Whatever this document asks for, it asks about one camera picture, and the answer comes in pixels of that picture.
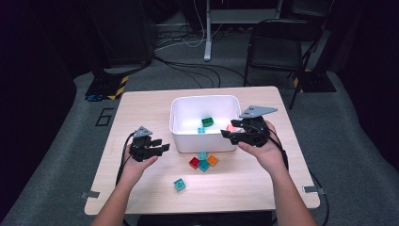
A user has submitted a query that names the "black folding chair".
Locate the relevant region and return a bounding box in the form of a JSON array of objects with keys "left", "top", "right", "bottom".
[{"left": 244, "top": 18, "right": 324, "bottom": 111}]

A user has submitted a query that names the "white desk frame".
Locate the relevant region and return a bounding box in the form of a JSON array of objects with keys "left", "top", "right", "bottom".
[{"left": 203, "top": 0, "right": 283, "bottom": 62}]

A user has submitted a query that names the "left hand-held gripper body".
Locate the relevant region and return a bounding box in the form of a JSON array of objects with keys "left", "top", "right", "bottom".
[{"left": 129, "top": 125, "right": 165, "bottom": 163}]

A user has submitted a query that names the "black curtain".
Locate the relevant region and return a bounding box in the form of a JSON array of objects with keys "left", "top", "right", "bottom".
[
  {"left": 0, "top": 0, "right": 78, "bottom": 218},
  {"left": 326, "top": 0, "right": 399, "bottom": 172}
]

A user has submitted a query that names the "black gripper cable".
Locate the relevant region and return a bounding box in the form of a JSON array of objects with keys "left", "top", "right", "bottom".
[
  {"left": 265, "top": 124, "right": 331, "bottom": 226},
  {"left": 115, "top": 131, "right": 136, "bottom": 226}
]

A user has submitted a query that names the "white plastic bin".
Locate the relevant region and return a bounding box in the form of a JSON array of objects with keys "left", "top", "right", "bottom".
[{"left": 168, "top": 94, "right": 242, "bottom": 153}]

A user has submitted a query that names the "red toy brick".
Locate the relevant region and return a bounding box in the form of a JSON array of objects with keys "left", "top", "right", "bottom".
[{"left": 188, "top": 156, "right": 201, "bottom": 170}]

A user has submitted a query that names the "black floor cable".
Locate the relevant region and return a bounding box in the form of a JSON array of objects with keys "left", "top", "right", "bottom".
[
  {"left": 152, "top": 56, "right": 222, "bottom": 89},
  {"left": 175, "top": 62, "right": 250, "bottom": 88}
]

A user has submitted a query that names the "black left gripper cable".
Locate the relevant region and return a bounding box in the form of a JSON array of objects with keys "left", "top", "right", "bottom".
[{"left": 115, "top": 131, "right": 136, "bottom": 226}]

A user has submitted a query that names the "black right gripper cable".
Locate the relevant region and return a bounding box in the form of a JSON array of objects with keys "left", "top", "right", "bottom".
[{"left": 265, "top": 124, "right": 331, "bottom": 226}]

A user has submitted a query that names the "white floor cable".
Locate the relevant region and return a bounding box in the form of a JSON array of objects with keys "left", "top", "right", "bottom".
[{"left": 154, "top": 0, "right": 224, "bottom": 51}]

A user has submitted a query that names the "person's left hand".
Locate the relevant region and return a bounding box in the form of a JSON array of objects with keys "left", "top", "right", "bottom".
[{"left": 120, "top": 145, "right": 159, "bottom": 186}]

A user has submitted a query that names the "person's right hand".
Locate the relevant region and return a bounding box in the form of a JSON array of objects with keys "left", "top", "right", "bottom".
[{"left": 237, "top": 121, "right": 286, "bottom": 173}]

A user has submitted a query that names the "grey tape strip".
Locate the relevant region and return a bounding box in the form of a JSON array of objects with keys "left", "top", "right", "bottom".
[
  {"left": 302, "top": 186, "right": 326, "bottom": 195},
  {"left": 80, "top": 190, "right": 101, "bottom": 201}
]

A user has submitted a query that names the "black yellow striped stand base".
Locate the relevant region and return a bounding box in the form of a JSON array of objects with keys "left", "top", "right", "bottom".
[{"left": 85, "top": 69, "right": 130, "bottom": 101}]

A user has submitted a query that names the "person's dark clothing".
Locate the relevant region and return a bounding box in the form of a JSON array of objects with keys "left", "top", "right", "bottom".
[{"left": 136, "top": 211, "right": 274, "bottom": 226}]

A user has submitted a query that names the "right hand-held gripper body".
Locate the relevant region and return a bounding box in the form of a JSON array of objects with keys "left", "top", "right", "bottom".
[{"left": 230, "top": 105, "right": 279, "bottom": 148}]

